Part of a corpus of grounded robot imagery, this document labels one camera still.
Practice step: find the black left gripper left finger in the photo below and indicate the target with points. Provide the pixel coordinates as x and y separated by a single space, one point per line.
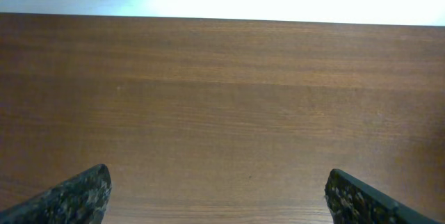
81 199

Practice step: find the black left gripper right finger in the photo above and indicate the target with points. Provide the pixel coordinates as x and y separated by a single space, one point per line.
350 200

